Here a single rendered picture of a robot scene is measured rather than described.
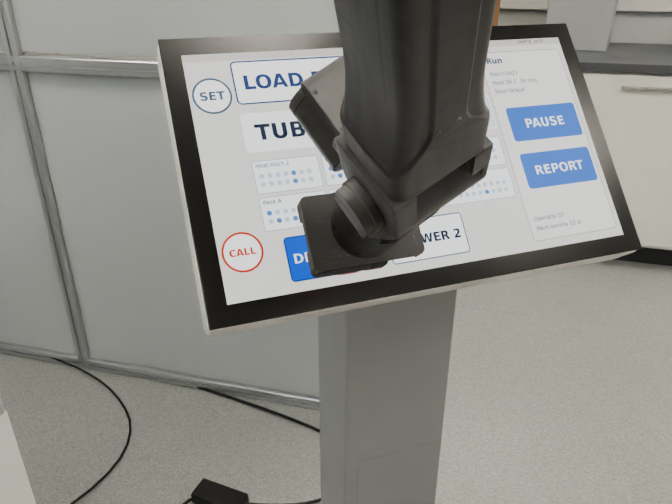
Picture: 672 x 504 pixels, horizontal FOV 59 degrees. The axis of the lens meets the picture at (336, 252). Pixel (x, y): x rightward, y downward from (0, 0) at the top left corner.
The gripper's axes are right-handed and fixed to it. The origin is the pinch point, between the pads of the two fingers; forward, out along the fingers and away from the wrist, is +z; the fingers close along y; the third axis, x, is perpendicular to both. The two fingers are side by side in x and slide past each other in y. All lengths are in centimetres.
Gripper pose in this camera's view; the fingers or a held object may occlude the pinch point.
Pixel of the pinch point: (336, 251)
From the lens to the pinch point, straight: 59.2
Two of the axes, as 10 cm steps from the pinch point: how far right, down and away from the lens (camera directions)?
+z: -2.6, 2.5, 9.3
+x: 2.1, 9.6, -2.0
